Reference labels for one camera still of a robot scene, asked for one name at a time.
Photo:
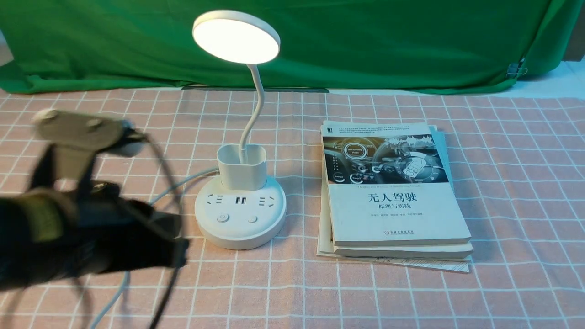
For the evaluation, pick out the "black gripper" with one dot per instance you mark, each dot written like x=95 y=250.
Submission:
x=118 y=234

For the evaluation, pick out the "white desk lamp with sockets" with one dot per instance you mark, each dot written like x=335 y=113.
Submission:
x=243 y=207

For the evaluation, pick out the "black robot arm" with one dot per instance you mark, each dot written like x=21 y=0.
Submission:
x=50 y=235

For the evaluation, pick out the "green backdrop cloth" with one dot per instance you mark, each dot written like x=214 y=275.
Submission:
x=444 y=47

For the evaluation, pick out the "bottom thin booklet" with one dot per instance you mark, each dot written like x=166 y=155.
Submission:
x=438 y=265

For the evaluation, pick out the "top book with car cover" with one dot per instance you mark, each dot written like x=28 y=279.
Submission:
x=393 y=201

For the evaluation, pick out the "pink checkered tablecloth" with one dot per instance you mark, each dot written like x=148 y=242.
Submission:
x=518 y=172

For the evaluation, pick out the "metal binder clip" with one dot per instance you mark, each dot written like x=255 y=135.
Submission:
x=516 y=70

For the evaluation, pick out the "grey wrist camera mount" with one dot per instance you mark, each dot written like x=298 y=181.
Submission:
x=74 y=140

